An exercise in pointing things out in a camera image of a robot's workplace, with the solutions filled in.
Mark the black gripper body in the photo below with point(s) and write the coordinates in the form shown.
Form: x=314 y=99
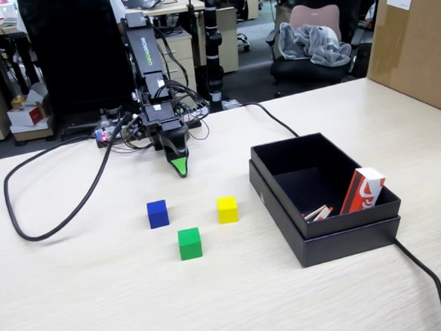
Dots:
x=158 y=113

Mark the white red small carton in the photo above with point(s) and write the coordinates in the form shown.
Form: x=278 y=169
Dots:
x=28 y=116

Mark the black box lid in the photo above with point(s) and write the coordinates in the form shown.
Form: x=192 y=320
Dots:
x=343 y=248

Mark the red white matchbox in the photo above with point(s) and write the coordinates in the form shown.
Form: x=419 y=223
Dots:
x=362 y=193

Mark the tall black office chair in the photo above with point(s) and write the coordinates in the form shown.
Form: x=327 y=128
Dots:
x=76 y=50

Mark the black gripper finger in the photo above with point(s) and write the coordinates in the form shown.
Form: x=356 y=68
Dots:
x=177 y=142
x=181 y=167

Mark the black armrest office chair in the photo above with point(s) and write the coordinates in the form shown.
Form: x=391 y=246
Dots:
x=305 y=72

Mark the robot base circuit board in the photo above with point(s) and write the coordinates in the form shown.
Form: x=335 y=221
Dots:
x=103 y=136

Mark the yellow cube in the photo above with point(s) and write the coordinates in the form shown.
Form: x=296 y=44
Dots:
x=227 y=210

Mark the thin black stand pole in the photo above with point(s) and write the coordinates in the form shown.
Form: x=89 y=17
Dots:
x=192 y=23

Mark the blue cube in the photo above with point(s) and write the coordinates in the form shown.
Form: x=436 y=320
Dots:
x=157 y=215

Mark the red tipped match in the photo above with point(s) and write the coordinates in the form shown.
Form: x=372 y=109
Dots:
x=324 y=216
x=322 y=213
x=314 y=211

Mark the black WOWROBO robot arm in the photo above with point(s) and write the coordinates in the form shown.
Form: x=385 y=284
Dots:
x=142 y=46

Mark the large brown cardboard box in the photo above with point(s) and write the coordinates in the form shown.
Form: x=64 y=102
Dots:
x=416 y=45

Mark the wooden laptop desk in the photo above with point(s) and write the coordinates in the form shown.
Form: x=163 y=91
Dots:
x=179 y=7

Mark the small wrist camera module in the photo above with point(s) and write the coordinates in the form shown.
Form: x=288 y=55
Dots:
x=131 y=128

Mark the black jointed pole stand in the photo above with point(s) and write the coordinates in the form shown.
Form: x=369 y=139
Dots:
x=212 y=41

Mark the pink chair cushion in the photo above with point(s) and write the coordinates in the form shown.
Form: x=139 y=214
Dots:
x=314 y=15

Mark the grey blanket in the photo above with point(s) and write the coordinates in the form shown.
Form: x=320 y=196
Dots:
x=310 y=45

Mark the green cube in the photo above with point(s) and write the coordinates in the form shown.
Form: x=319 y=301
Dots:
x=190 y=245

